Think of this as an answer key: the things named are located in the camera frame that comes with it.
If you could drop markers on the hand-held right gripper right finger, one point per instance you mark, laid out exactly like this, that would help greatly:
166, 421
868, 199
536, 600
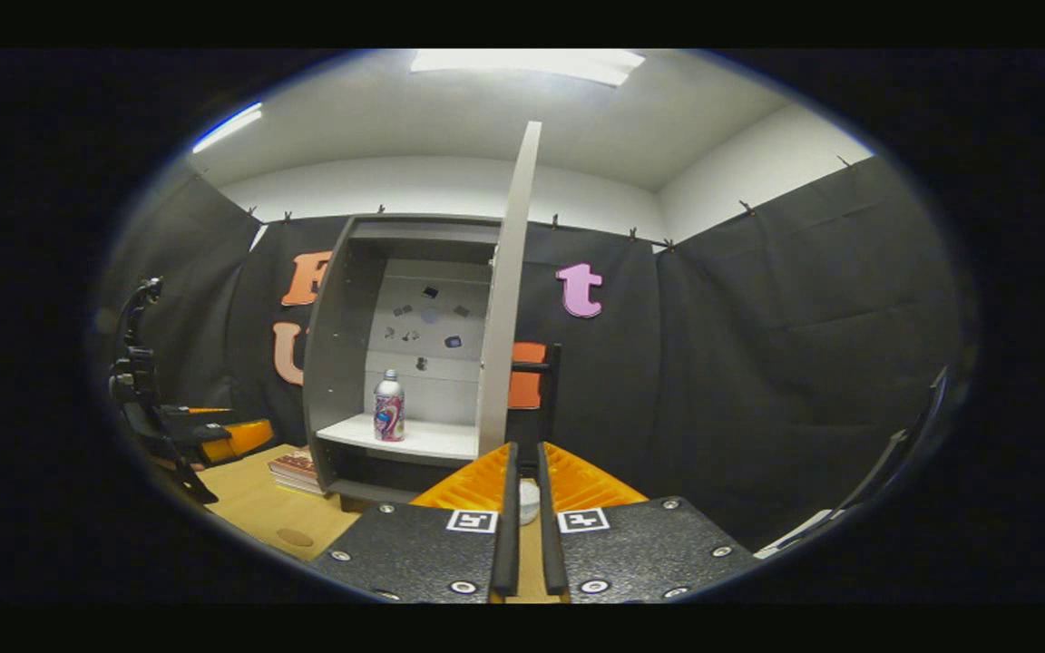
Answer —
552, 553

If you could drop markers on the grey cabinet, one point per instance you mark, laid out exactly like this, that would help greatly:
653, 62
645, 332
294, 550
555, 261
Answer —
332, 363

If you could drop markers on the ceiling light panel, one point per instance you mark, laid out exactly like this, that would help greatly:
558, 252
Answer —
228, 127
522, 65

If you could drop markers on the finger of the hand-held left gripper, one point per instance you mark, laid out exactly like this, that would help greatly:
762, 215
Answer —
205, 433
173, 413

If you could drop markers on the white cabinet shelf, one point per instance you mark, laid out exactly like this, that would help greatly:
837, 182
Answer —
423, 440

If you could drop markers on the black backdrop cloth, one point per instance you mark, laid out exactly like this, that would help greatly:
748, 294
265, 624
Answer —
758, 363

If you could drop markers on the thin dark rod white base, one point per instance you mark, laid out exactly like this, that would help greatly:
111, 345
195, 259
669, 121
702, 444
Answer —
799, 535

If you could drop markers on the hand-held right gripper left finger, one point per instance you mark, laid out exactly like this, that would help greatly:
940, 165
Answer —
510, 544

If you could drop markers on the white-edged book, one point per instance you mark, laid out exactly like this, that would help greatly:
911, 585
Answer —
300, 483

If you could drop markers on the silver bottle with colourful label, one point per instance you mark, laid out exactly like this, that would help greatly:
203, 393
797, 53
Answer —
389, 413

